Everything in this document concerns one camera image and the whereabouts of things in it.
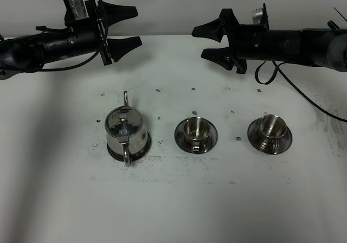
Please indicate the stainless steel teacup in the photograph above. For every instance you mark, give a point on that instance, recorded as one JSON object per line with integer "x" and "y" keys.
{"x": 271, "y": 128}
{"x": 196, "y": 134}

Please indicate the stainless steel saucer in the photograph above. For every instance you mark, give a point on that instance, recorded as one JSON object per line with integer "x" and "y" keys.
{"x": 179, "y": 137}
{"x": 257, "y": 143}

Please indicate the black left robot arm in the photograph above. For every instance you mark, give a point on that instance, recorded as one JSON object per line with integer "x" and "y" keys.
{"x": 29, "y": 54}

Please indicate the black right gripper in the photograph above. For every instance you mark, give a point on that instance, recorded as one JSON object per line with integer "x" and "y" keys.
{"x": 242, "y": 39}

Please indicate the steel teapot saucer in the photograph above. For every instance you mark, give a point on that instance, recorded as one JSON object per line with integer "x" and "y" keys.
{"x": 138, "y": 146}

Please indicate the stainless steel teapot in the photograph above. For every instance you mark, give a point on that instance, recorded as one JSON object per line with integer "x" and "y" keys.
{"x": 122, "y": 122}

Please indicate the middle stainless steel saucer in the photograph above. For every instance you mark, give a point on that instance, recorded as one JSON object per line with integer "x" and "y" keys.
{"x": 179, "y": 137}

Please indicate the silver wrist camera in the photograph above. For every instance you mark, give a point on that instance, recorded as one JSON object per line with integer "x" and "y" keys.
{"x": 257, "y": 15}
{"x": 76, "y": 9}

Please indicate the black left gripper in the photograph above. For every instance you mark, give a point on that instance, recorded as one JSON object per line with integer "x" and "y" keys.
{"x": 87, "y": 34}

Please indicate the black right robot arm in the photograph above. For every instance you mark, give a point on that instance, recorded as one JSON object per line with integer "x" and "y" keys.
{"x": 307, "y": 47}

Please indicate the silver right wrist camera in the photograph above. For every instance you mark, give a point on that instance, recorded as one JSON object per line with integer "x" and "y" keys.
{"x": 257, "y": 15}

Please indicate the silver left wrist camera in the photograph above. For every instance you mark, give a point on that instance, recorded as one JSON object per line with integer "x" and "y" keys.
{"x": 76, "y": 9}

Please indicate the right stainless steel saucer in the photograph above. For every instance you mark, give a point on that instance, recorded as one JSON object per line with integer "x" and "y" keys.
{"x": 257, "y": 143}

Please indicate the middle stainless steel teacup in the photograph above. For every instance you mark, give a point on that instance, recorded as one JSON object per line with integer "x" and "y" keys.
{"x": 196, "y": 134}

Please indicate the right stainless steel teacup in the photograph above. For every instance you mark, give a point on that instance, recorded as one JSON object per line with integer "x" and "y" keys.
{"x": 271, "y": 128}

